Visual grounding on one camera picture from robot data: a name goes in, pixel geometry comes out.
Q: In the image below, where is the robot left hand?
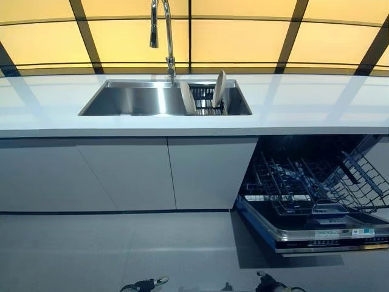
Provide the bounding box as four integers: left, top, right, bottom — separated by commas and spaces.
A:
120, 276, 170, 292

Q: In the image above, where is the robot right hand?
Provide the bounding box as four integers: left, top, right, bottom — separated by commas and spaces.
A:
255, 271, 294, 292

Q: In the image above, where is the open built-in dishwasher door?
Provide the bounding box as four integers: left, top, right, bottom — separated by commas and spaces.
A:
231, 194, 389, 258

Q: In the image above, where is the grey dishwasher detergent compartment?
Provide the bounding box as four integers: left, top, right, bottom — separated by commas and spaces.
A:
311, 200, 349, 217

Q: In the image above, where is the white base cabinet door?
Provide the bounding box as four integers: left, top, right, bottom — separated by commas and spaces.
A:
167, 136, 259, 211
0, 136, 177, 213

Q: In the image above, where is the stainless steel kitchen sink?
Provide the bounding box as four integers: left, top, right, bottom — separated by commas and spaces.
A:
78, 78, 253, 117

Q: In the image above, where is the beige round ceramic plate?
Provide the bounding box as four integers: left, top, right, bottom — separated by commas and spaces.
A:
212, 69, 227, 108
179, 81, 196, 116

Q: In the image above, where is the chrome gooseneck kitchen faucet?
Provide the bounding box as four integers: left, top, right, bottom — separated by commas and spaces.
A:
149, 0, 177, 85

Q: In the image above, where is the dark wire dishwasher rack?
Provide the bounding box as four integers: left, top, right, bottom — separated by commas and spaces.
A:
246, 134, 389, 217

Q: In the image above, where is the black wire dish drying rack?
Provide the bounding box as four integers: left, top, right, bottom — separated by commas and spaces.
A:
184, 85, 229, 117

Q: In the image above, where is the dark-framed glowing window wall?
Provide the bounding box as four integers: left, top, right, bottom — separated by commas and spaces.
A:
0, 0, 389, 77

